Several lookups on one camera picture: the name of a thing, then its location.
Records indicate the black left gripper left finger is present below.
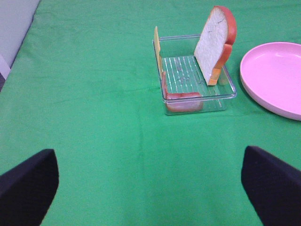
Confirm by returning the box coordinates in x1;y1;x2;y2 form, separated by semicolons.
0;149;59;226

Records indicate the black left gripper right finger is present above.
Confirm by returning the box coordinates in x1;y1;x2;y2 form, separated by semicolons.
241;146;301;226

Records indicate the bacon strip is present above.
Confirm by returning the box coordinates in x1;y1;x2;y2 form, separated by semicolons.
161;72;203;113

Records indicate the pink round plate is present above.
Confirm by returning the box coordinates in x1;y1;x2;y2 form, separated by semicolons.
240;42;301;121

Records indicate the green table cloth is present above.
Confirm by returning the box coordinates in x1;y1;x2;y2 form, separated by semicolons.
0;0;301;226

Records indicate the clear left plastic container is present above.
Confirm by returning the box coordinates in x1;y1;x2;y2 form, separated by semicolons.
153;34;237;115

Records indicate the left bread slice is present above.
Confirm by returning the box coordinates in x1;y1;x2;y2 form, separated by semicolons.
194;6;237;86

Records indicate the yellow cheese slice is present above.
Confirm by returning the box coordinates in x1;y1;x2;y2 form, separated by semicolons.
154;26;163;77

